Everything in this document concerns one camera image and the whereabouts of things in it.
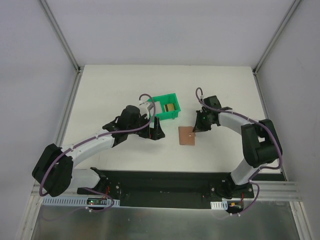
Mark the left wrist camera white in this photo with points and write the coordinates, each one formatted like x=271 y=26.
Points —
x=147 y=108

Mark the tan leather card holder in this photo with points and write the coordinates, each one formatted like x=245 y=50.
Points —
x=186 y=136

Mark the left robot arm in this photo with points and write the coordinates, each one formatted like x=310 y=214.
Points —
x=56 y=170

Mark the aluminium frame post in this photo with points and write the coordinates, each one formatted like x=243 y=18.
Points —
x=276 y=35
x=59 y=34

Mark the left aluminium frame post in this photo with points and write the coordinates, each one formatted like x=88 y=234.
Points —
x=59 y=34

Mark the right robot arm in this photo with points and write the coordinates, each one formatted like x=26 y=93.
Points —
x=260 y=144

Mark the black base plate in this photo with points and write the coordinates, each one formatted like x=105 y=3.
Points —
x=179 y=190

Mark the right white cable duct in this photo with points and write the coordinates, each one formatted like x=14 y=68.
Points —
x=219 y=205

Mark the gold credit card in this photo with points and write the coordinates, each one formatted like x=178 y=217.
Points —
x=169 y=107

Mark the left white cable duct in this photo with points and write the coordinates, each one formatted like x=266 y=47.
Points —
x=76 y=201

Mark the white cable duct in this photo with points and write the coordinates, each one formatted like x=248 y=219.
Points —
x=76 y=201
x=219 y=205

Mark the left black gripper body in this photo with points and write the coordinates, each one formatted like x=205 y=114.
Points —
x=149 y=127

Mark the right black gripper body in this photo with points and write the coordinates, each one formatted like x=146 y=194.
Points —
x=202 y=120

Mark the aluminium front rail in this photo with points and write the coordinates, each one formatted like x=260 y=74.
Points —
x=282 y=191

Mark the green plastic bin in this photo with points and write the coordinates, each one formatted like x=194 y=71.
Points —
x=161 y=100

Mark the right aluminium frame post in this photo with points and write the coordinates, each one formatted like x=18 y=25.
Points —
x=276 y=35

